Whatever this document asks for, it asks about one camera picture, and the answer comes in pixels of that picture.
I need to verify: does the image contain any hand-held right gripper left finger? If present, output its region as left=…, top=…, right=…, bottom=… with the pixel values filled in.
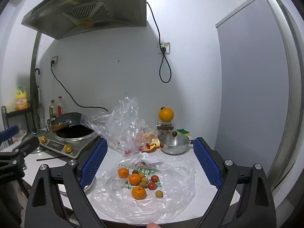
left=25, top=138, right=108, bottom=228

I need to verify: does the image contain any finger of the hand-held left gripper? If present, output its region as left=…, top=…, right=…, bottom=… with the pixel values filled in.
left=0, top=136, right=40, bottom=164
left=0, top=125, right=19, bottom=143

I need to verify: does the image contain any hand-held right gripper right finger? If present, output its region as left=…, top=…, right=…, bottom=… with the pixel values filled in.
left=193, top=137, right=277, bottom=228

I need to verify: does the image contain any white plate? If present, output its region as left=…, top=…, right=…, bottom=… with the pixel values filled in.
left=56, top=177, right=97, bottom=194

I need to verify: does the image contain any black shelf rack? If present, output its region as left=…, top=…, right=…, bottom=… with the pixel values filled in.
left=1, top=106, right=35, bottom=145

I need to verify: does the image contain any yellow oil bottle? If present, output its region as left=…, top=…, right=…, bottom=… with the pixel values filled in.
left=15, top=87, right=29, bottom=111

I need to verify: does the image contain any steel induction cooker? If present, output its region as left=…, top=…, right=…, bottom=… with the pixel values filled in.
left=36, top=123, right=100, bottom=159

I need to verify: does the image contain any green printed plastic bag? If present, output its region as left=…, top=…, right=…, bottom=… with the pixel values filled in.
left=89, top=152, right=196, bottom=225

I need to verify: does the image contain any steel pot lid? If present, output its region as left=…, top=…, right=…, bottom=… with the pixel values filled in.
left=159, top=131, right=191, bottom=147

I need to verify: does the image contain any glass oil bottle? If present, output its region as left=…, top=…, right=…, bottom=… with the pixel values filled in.
left=49, top=100, right=57, bottom=119

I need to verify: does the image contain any black umbrella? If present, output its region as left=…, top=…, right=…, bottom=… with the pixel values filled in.
left=34, top=68, right=45, bottom=129

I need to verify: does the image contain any crumpled clear plastic bag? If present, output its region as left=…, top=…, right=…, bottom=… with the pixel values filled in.
left=81, top=97, right=159, bottom=156

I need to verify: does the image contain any orange peel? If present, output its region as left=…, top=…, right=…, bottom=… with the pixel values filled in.
left=146, top=138, right=163, bottom=152

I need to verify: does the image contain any grey vertical pipe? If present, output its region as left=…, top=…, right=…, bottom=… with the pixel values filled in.
left=30, top=31, right=42, bottom=133

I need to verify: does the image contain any large orange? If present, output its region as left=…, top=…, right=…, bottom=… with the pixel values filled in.
left=159, top=107, right=174, bottom=122

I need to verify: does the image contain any grey door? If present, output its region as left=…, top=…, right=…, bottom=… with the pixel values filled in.
left=215, top=0, right=304, bottom=190

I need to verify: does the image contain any dark wok with wooden handle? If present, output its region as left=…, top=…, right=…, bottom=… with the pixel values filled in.
left=49, top=112, right=83, bottom=132

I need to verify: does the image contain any black cooker cable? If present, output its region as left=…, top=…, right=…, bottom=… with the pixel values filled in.
left=50, top=60, right=109, bottom=112

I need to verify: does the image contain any black range hood cable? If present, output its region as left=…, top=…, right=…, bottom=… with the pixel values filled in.
left=146, top=1, right=172, bottom=83

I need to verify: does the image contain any white wall socket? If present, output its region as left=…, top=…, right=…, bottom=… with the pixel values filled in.
left=158, top=42, right=170, bottom=55

